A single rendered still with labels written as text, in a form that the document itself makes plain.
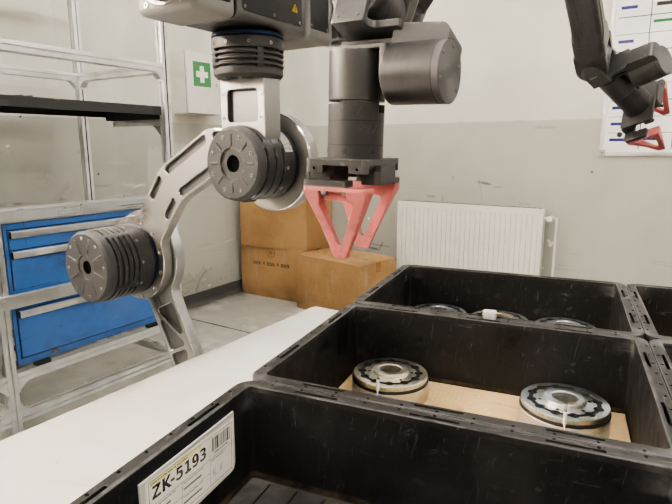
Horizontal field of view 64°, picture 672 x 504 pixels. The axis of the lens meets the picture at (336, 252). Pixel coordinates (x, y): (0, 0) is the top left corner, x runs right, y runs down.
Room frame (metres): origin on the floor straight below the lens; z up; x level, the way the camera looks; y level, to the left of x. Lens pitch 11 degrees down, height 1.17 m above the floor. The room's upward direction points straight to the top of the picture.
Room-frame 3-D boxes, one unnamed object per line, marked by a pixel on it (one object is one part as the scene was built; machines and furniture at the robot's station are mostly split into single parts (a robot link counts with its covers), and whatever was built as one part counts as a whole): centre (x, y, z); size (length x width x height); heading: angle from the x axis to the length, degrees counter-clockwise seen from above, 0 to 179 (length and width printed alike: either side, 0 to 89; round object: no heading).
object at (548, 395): (0.61, -0.28, 0.86); 0.05 x 0.05 x 0.01
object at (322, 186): (0.55, -0.01, 1.10); 0.07 x 0.07 x 0.09; 66
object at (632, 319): (0.86, -0.26, 0.92); 0.40 x 0.30 x 0.02; 67
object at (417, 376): (0.70, -0.07, 0.86); 0.10 x 0.10 x 0.01
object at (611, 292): (0.86, -0.26, 0.87); 0.40 x 0.30 x 0.11; 67
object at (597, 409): (0.61, -0.28, 0.86); 0.10 x 0.10 x 0.01
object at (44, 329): (2.29, 1.04, 0.60); 0.72 x 0.03 x 0.56; 147
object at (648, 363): (0.59, -0.15, 0.92); 0.40 x 0.30 x 0.02; 67
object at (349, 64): (0.56, -0.03, 1.23); 0.07 x 0.06 x 0.07; 57
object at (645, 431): (0.59, -0.15, 0.87); 0.40 x 0.30 x 0.11; 67
